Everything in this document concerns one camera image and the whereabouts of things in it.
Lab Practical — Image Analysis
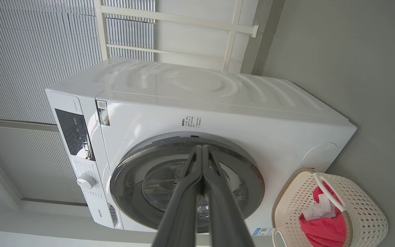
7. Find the red and white garment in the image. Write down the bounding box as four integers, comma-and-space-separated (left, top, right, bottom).
299, 181, 347, 247

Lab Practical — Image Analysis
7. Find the white metal bar frame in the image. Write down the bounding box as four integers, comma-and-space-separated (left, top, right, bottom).
94, 0, 260, 72

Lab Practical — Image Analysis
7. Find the black washing machine display panel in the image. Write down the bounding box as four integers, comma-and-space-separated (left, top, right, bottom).
55, 109, 96, 162

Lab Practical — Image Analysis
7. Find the blue energy label sticker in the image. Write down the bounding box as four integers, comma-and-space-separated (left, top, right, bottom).
252, 226, 273, 236

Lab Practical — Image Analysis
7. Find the round white filter cover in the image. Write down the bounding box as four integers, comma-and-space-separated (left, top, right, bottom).
302, 142, 338, 172

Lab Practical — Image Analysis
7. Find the dark sticker with QR code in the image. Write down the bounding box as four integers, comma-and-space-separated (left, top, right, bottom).
96, 100, 110, 126

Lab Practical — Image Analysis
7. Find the cream perforated basket brown rim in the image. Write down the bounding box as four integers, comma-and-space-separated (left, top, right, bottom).
272, 168, 388, 247

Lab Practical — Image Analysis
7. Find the white pleated window blind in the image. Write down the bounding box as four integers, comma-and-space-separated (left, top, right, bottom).
0, 0, 157, 125
0, 125, 88, 204

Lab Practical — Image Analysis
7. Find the white front-load washing machine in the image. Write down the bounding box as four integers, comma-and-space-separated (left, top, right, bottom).
46, 57, 357, 235

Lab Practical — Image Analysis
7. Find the white washing machine dial knob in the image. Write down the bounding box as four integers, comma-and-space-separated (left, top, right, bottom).
77, 173, 97, 190

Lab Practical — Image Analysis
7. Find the black round glass washer door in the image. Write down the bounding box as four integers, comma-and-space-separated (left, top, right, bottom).
110, 137, 265, 234

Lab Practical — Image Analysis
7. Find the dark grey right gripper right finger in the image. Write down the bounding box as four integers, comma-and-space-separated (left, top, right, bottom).
203, 145, 256, 247

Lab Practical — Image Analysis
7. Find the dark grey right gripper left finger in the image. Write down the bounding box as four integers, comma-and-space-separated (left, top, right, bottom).
151, 145, 204, 247

